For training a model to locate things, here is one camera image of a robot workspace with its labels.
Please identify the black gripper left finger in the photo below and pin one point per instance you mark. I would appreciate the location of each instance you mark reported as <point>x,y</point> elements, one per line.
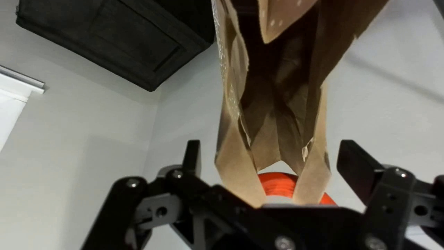
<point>153,209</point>

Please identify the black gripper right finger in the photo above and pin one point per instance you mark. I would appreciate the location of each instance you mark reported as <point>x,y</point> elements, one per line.
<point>403,209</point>

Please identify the dotted paper bag house print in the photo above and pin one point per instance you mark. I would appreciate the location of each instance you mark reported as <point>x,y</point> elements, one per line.
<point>278,92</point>

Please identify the short orange coated hook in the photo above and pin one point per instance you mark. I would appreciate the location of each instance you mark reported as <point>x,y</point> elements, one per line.
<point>278,185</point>

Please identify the black cabinet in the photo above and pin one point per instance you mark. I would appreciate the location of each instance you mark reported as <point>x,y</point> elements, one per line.
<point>120,42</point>

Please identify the white framed window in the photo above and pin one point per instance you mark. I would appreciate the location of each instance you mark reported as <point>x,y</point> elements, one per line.
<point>15,102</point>

